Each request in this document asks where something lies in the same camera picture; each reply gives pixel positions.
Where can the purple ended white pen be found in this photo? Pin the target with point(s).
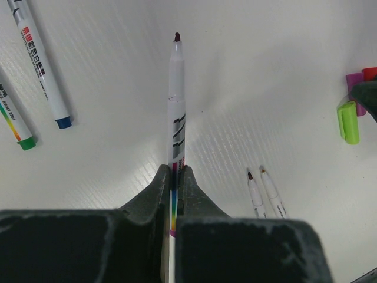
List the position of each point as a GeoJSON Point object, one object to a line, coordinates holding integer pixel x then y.
{"type": "Point", "coordinates": [176, 140]}

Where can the light green pen cap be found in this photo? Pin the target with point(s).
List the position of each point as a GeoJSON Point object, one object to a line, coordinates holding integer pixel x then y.
{"type": "Point", "coordinates": [348, 123]}

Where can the red ended white pen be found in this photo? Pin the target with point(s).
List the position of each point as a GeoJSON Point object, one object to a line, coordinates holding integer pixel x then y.
{"type": "Point", "coordinates": [256, 197]}

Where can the blue ended white pen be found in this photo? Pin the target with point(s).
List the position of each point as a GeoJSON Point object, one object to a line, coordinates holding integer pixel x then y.
{"type": "Point", "coordinates": [36, 51]}

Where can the green ended white pen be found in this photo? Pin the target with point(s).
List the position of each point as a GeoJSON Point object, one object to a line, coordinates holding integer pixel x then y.
{"type": "Point", "coordinates": [23, 136]}

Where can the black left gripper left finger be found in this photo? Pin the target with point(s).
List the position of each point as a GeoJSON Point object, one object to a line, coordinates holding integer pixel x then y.
{"type": "Point", "coordinates": [92, 245]}

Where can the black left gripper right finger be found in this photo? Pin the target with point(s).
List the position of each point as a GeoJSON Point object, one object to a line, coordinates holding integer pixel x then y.
{"type": "Point", "coordinates": [211, 246]}

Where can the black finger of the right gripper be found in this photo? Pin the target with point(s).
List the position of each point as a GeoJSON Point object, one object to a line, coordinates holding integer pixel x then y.
{"type": "Point", "coordinates": [365, 94]}

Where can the orange ended white pen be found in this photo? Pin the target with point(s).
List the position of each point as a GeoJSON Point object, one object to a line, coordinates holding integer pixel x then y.
{"type": "Point", "coordinates": [273, 195]}

